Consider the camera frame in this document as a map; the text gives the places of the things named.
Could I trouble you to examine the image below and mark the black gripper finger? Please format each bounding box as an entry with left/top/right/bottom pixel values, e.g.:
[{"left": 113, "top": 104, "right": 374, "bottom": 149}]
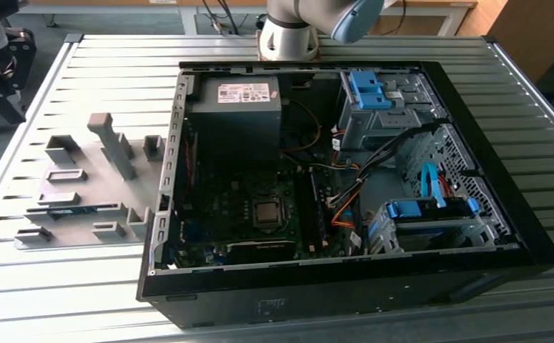
[{"left": 0, "top": 29, "right": 39, "bottom": 125}]

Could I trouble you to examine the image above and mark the blue-green RAM stick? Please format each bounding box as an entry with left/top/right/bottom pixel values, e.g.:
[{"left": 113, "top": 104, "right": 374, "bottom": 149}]
[{"left": 47, "top": 206, "right": 99, "bottom": 219}]

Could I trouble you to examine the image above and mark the black installed RAM stick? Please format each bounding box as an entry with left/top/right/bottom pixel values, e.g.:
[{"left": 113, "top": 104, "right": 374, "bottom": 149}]
[{"left": 309, "top": 170, "right": 330, "bottom": 248}]

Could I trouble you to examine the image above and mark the grey parts rack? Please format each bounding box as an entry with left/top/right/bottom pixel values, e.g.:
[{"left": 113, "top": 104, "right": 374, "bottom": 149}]
[{"left": 13, "top": 112, "right": 169, "bottom": 251}]

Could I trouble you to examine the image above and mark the grey power supply unit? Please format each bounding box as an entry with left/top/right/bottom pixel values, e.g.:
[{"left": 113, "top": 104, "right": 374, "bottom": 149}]
[{"left": 189, "top": 74, "right": 286, "bottom": 165}]

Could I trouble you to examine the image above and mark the green motherboard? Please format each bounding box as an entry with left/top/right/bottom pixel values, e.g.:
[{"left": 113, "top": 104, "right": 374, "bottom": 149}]
[{"left": 171, "top": 166, "right": 354, "bottom": 267}]

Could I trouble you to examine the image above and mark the silver CPU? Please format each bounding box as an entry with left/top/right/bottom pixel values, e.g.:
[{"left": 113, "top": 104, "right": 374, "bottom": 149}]
[{"left": 253, "top": 199, "right": 282, "bottom": 226}]

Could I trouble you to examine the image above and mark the black graphics card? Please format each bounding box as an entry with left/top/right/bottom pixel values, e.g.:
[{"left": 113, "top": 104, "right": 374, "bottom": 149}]
[{"left": 224, "top": 239, "right": 297, "bottom": 265}]

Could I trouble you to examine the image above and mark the blue empty drive carrier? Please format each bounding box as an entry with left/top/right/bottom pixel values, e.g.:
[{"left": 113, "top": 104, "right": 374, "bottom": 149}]
[{"left": 348, "top": 71, "right": 396, "bottom": 110}]

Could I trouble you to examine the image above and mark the grey metal drive cage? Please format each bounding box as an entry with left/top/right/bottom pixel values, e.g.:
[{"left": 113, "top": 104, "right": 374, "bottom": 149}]
[{"left": 338, "top": 69, "right": 449, "bottom": 151}]

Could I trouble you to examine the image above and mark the black open PC case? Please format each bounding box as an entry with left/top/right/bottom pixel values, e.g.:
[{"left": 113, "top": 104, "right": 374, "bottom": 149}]
[{"left": 135, "top": 60, "right": 554, "bottom": 329}]

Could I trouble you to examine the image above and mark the white-framed wooden desk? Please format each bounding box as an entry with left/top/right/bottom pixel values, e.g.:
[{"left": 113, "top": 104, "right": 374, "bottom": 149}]
[{"left": 381, "top": 0, "right": 479, "bottom": 36}]

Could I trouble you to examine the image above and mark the hard disk in blue carrier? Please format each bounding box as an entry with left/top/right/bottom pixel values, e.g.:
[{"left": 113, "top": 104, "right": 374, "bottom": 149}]
[{"left": 384, "top": 198, "right": 481, "bottom": 221}]

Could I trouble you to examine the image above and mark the grey metal disk bay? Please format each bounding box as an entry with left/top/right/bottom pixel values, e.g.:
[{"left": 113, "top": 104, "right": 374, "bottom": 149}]
[{"left": 366, "top": 210, "right": 497, "bottom": 254}]

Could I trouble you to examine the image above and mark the brown wooden cabinet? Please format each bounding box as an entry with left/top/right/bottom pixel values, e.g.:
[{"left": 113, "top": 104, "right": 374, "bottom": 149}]
[{"left": 489, "top": 0, "right": 554, "bottom": 84}]

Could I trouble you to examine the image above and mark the red wire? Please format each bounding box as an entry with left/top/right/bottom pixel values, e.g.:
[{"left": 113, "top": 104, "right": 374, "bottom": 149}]
[{"left": 185, "top": 134, "right": 197, "bottom": 187}]

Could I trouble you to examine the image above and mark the thin yellow wire loop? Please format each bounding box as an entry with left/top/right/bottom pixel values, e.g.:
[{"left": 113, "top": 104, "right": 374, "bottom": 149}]
[{"left": 281, "top": 99, "right": 324, "bottom": 154}]

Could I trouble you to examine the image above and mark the orange SATA wire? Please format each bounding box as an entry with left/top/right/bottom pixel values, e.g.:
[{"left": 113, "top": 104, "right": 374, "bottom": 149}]
[{"left": 332, "top": 199, "right": 354, "bottom": 228}]

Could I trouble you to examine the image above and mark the black cable bundle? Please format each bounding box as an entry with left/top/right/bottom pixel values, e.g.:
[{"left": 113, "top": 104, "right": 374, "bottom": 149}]
[{"left": 353, "top": 123, "right": 439, "bottom": 183}]

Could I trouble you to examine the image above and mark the light blue SATA wire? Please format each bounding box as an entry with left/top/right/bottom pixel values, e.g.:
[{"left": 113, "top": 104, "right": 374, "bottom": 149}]
[{"left": 421, "top": 161, "right": 449, "bottom": 209}]

